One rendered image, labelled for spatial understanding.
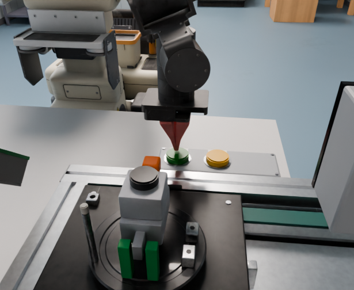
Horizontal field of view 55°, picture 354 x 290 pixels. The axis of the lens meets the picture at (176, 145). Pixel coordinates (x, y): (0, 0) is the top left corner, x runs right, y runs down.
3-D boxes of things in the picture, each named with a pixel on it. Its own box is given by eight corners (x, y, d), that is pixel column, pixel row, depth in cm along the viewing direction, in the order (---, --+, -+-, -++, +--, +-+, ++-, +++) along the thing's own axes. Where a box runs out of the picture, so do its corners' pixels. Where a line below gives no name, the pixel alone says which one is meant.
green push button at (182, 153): (167, 155, 62) (167, 145, 61) (189, 156, 61) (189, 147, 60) (164, 168, 58) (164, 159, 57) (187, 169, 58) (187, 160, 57)
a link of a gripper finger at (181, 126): (189, 161, 56) (189, 110, 51) (146, 159, 57) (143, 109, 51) (191, 138, 62) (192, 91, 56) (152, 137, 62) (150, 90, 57)
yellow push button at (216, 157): (205, 157, 61) (206, 148, 60) (228, 158, 61) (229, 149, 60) (205, 170, 58) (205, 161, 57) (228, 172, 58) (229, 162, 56)
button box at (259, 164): (161, 171, 66) (160, 145, 63) (270, 178, 64) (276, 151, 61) (156, 195, 60) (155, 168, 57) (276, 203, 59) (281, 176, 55)
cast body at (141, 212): (134, 201, 41) (129, 154, 37) (170, 203, 41) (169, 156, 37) (116, 258, 34) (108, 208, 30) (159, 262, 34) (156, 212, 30)
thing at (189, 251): (182, 252, 39) (182, 243, 38) (195, 253, 39) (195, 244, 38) (181, 267, 37) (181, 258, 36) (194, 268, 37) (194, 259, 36)
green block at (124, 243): (124, 268, 37) (120, 237, 34) (134, 269, 37) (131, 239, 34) (121, 278, 36) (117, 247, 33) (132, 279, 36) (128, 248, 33)
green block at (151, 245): (149, 270, 37) (147, 240, 34) (159, 271, 37) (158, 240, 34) (147, 280, 36) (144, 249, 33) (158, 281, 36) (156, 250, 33)
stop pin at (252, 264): (243, 279, 43) (246, 259, 41) (252, 279, 43) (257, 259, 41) (243, 289, 42) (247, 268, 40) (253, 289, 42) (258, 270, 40)
